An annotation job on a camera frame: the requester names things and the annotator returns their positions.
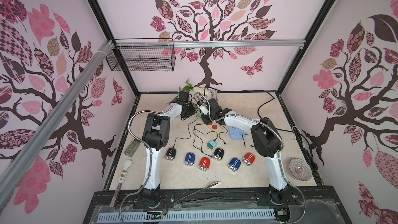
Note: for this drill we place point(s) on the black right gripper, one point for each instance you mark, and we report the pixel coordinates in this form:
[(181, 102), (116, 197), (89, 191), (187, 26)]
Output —
[(210, 115)]

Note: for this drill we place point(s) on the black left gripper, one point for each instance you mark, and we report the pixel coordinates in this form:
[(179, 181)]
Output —
[(193, 111)]

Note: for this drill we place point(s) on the teal USB charger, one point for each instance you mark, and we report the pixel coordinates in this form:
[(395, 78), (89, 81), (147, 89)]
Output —
[(211, 144)]

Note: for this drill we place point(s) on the black electric shaver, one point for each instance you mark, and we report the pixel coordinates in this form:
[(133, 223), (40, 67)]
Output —
[(170, 154), (218, 154)]

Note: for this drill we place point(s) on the blue electric shaver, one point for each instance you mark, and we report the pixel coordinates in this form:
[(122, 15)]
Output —
[(189, 159), (234, 164)]

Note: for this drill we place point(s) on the red electric shaver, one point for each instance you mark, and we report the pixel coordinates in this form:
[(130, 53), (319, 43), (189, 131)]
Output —
[(204, 164), (248, 159)]

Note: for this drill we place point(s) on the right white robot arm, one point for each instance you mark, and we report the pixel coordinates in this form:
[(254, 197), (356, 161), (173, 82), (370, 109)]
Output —
[(267, 141)]

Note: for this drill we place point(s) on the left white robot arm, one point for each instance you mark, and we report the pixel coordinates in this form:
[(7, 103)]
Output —
[(156, 134)]

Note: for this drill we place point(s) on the beige power strip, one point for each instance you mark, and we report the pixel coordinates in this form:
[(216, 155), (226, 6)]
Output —
[(214, 127)]

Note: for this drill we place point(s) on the pale green vegetable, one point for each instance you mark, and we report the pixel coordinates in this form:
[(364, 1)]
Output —
[(198, 90)]

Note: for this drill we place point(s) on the floral rectangular tray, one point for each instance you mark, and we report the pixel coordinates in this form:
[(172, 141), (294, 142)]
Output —
[(196, 106)]

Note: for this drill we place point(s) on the green leaf sprig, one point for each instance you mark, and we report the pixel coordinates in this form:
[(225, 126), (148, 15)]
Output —
[(188, 86)]

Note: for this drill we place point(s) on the white plate with red print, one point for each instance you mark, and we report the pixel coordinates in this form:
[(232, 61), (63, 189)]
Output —
[(199, 93)]

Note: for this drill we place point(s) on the blue square power cube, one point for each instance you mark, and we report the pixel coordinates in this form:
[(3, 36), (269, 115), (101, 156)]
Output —
[(236, 134)]

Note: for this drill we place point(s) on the glass spice jar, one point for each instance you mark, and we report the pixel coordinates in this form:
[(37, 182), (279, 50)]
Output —
[(132, 148)]

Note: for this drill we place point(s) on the metal tongs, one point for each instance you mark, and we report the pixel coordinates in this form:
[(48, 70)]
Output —
[(198, 191)]

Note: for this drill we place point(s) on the black wire basket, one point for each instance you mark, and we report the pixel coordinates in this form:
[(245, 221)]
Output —
[(142, 54)]

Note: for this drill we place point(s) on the aluminium rail back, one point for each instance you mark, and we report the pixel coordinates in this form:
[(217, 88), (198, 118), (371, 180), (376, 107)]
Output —
[(214, 44)]

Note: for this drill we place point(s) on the aluminium rail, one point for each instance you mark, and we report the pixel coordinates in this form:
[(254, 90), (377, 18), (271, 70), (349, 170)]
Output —
[(31, 150), (214, 44)]

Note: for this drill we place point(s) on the white slotted cable duct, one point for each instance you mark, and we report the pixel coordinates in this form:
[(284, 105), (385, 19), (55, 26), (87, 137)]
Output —
[(185, 216)]

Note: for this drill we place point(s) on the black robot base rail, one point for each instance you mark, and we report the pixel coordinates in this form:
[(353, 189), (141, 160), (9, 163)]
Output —
[(305, 205)]

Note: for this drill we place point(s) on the aluminium rail left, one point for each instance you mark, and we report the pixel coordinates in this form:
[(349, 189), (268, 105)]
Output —
[(31, 150)]

